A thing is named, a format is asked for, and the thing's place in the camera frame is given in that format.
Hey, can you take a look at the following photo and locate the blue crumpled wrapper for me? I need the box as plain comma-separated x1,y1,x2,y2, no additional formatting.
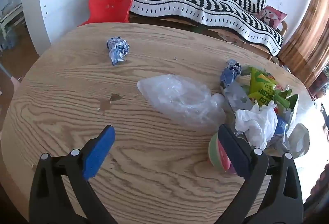
220,59,242,89

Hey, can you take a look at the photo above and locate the clear plastic bag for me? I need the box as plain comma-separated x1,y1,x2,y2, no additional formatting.
137,74,228,134

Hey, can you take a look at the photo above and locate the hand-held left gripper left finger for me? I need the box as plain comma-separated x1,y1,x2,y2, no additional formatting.
29,125,117,224

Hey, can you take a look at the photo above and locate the green snack packet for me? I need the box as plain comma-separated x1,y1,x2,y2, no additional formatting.
242,66,299,111

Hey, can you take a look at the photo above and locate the silver blue foil wrapper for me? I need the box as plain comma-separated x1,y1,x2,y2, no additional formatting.
223,82,254,111

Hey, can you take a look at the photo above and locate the pink cartoon pillow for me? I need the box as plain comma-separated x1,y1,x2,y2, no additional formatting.
257,6,288,30

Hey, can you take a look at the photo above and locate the white tissue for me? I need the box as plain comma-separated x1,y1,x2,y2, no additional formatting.
235,100,278,150

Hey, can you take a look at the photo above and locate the red plastic chair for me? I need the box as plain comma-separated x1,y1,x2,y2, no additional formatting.
80,0,134,27

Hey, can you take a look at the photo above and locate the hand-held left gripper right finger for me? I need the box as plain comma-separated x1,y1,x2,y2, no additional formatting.
217,124,304,224

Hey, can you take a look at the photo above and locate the clear plastic cup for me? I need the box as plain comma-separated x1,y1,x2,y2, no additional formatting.
289,123,310,159

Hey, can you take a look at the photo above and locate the brown wooden door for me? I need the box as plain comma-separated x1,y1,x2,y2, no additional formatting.
279,0,329,88

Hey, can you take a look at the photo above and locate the black-white striped sofa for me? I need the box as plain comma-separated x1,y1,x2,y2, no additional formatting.
129,0,284,57

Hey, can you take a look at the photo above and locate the wooden sofa frame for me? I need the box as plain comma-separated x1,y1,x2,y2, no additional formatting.
129,13,288,60

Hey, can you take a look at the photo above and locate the watermelon slice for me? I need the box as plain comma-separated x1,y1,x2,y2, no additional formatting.
208,133,238,174

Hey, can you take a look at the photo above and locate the blue white crumpled paper ball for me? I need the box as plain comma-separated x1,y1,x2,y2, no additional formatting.
106,37,130,66

